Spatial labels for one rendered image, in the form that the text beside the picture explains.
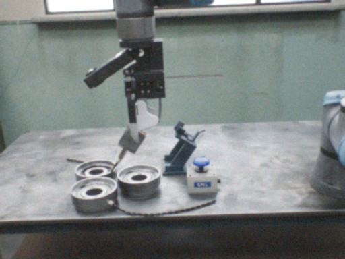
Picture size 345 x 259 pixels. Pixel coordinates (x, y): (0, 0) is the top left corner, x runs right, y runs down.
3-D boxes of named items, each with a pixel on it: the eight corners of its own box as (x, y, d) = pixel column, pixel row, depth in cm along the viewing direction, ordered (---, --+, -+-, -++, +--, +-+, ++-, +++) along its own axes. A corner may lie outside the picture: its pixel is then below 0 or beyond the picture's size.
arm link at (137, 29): (114, 19, 73) (118, 16, 81) (116, 44, 74) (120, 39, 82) (154, 17, 73) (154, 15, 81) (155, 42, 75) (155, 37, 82)
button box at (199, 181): (187, 194, 93) (186, 175, 91) (186, 181, 100) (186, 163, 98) (222, 193, 93) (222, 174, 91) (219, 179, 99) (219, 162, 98)
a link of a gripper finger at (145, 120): (160, 144, 81) (157, 100, 79) (131, 146, 81) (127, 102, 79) (159, 141, 84) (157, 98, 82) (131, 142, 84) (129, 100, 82)
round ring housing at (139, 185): (169, 189, 96) (168, 173, 94) (133, 204, 90) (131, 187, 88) (145, 175, 104) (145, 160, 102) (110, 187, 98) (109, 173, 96)
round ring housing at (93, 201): (63, 206, 90) (60, 189, 89) (98, 187, 98) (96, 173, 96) (92, 220, 84) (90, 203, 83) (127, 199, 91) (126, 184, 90)
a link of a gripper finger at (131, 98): (136, 124, 78) (133, 80, 76) (129, 125, 78) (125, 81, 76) (137, 119, 83) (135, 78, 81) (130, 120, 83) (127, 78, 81)
